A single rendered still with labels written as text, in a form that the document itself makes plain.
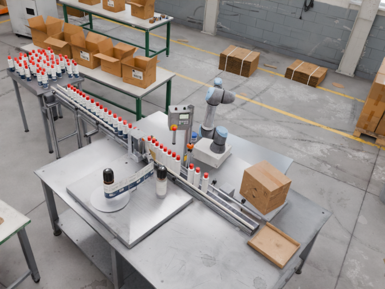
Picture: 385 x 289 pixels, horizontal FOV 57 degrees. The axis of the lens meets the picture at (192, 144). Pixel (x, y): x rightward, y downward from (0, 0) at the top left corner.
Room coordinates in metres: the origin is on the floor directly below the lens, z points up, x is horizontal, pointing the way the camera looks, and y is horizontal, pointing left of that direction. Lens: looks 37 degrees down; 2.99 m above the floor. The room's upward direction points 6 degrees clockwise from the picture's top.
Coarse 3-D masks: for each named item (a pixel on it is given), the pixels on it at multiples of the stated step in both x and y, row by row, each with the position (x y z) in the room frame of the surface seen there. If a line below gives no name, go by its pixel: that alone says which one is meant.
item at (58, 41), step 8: (64, 24) 5.00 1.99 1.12; (72, 24) 4.96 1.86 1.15; (64, 32) 4.97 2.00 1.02; (72, 32) 4.92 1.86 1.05; (48, 40) 4.64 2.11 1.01; (56, 40) 4.64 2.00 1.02; (64, 40) 4.97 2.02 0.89; (56, 48) 4.70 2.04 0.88; (64, 48) 4.64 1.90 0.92; (64, 56) 4.64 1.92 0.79; (72, 56) 4.63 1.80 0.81
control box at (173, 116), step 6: (168, 108) 2.47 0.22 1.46; (174, 108) 2.45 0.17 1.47; (180, 108) 2.46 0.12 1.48; (186, 108) 2.47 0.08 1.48; (168, 114) 2.46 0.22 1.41; (174, 114) 2.40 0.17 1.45; (168, 120) 2.45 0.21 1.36; (174, 120) 2.40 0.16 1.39; (168, 126) 2.44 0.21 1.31; (180, 126) 2.42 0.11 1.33; (186, 126) 2.43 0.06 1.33
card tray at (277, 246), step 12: (264, 228) 1.86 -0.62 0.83; (276, 228) 1.84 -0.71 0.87; (252, 240) 1.73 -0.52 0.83; (264, 240) 1.74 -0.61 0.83; (276, 240) 1.75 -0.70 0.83; (288, 240) 1.77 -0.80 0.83; (264, 252) 1.61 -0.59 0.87; (276, 252) 1.64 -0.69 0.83; (288, 252) 1.66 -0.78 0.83; (276, 264) 1.54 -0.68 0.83
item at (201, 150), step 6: (204, 138) 2.81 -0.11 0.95; (198, 144) 2.69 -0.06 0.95; (204, 144) 2.71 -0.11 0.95; (228, 144) 2.77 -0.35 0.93; (192, 150) 2.65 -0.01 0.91; (198, 150) 2.62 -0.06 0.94; (204, 150) 2.62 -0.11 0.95; (210, 150) 2.64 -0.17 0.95; (228, 150) 2.70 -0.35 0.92; (192, 156) 2.65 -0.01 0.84; (198, 156) 2.62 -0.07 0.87; (204, 156) 2.59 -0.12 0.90; (210, 156) 2.56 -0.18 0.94; (216, 156) 2.56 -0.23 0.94; (222, 156) 2.59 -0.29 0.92; (204, 162) 2.59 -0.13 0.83; (210, 162) 2.56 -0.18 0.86; (216, 162) 2.53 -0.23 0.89
